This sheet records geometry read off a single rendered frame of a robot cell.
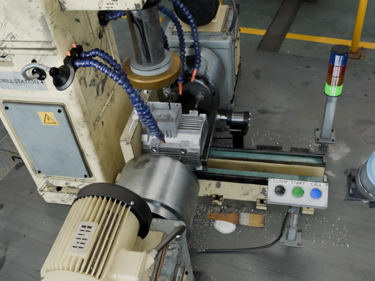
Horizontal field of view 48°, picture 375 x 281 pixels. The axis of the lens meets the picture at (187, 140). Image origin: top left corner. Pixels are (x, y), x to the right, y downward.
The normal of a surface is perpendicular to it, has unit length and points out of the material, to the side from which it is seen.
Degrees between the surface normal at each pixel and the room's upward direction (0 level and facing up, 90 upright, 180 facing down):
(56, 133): 90
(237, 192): 90
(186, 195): 62
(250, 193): 90
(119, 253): 0
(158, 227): 0
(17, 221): 0
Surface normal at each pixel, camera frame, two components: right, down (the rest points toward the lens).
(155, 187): 0.19, -0.67
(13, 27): -0.20, 0.69
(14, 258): -0.10, -0.72
